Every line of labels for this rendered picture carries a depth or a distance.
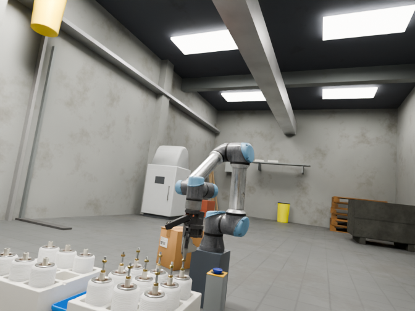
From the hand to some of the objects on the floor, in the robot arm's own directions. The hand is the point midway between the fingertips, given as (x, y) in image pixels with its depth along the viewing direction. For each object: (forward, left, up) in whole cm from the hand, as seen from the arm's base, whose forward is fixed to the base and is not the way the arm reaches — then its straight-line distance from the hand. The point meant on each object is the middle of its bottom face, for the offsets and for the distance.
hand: (183, 255), depth 123 cm
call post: (+3, +18, -35) cm, 39 cm away
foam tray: (+12, -11, -35) cm, 38 cm away
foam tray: (+15, -64, -35) cm, 74 cm away
